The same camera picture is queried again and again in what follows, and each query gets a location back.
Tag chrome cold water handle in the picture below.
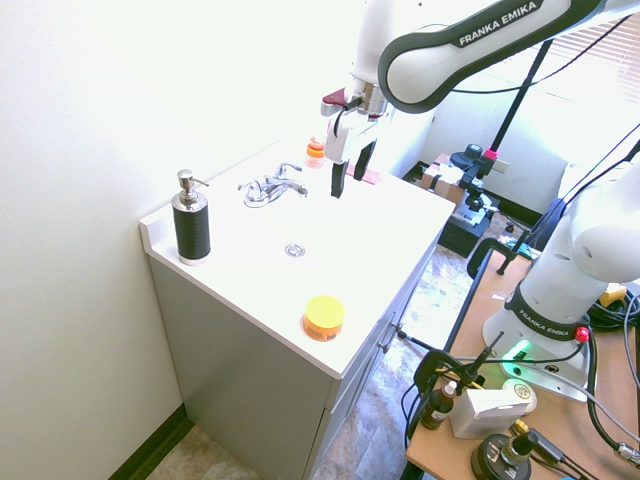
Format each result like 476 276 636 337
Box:
272 161 304 182

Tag black c-clamp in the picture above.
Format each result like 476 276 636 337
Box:
467 237 540 277
403 330 506 436

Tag round white tin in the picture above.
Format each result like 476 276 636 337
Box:
501 378 538 414

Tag white sink countertop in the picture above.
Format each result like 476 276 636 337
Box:
138 137 457 378

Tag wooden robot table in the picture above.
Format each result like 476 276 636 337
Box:
404 245 640 480

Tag chrome faucet spout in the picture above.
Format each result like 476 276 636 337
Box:
263 181 310 203

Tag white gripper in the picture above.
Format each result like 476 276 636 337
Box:
323 112 388 199

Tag grey vanity cabinet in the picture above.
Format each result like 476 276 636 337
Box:
147 230 443 480

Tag blue fabric bag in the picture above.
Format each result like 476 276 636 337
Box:
527 197 571 251

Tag black camera stand pole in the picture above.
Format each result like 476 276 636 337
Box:
487 38 554 159

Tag black tripod head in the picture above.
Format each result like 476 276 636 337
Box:
449 142 510 225

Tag round black tin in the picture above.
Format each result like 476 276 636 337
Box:
471 432 534 480

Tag chrome hot water handle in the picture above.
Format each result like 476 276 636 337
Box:
236 180 270 209

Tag yellow black cable plug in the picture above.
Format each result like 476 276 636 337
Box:
598 282 629 317

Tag yellow lid orange jar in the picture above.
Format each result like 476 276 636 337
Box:
301 295 347 344

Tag pink sponge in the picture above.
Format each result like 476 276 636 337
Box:
347 164 384 186

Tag brown dropper bottle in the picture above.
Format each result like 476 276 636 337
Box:
419 380 460 432

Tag white cardboard box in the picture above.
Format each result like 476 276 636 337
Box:
448 387 532 441

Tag red wrist camera mount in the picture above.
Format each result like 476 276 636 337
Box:
320 87 349 119

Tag black chrome soap dispenser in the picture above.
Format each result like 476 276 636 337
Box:
170 168 214 267

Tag brown cardboard box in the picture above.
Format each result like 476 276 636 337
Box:
420 152 474 213

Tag black equipment case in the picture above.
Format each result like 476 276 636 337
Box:
436 208 496 259

